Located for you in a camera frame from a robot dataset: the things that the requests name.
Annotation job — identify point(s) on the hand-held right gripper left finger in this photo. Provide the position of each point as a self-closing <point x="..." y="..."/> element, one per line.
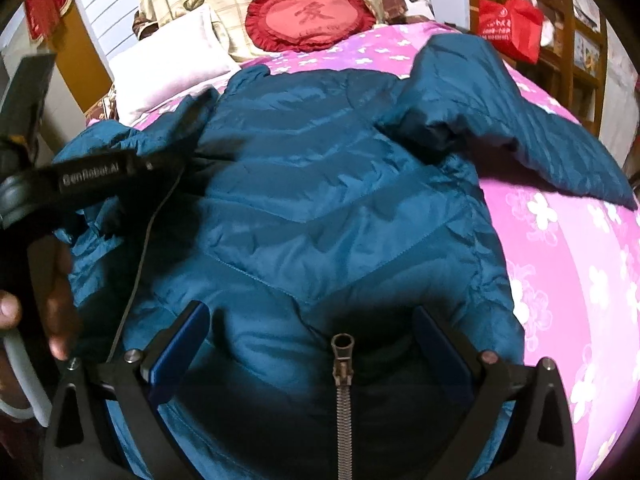
<point x="180" y="347"/>

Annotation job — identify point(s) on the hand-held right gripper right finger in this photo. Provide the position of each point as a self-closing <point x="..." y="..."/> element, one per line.
<point x="442" y="352"/>

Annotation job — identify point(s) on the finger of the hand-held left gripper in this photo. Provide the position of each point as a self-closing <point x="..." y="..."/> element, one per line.
<point x="170" y="152"/>

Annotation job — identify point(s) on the teal puffer jacket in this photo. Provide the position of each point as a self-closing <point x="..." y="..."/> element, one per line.
<point x="325" y="185"/>

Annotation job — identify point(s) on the person's left hand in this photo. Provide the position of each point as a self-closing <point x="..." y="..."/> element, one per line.
<point x="62" y="310"/>

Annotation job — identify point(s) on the brown floral blanket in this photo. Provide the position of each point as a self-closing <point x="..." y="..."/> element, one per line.
<point x="102" y="105"/>

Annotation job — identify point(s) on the white pillow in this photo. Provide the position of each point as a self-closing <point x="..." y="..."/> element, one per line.
<point x="165" y="65"/>

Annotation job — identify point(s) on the wooden headboard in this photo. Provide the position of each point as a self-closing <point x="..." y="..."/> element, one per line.
<point x="82" y="55"/>

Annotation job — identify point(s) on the pink floral bed sheet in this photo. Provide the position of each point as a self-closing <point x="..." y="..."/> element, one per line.
<point x="555" y="270"/>

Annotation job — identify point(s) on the red hanging decoration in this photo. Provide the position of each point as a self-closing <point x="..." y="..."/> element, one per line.
<point x="45" y="2"/>

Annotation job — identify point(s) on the red heart-shaped cushion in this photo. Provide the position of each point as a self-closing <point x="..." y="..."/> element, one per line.
<point x="310" y="17"/>

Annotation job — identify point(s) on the wooden shelf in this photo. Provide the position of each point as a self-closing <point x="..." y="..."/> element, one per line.
<point x="570" y="75"/>

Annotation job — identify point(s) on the red plastic bag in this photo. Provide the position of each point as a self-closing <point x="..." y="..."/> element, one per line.
<point x="507" y="25"/>

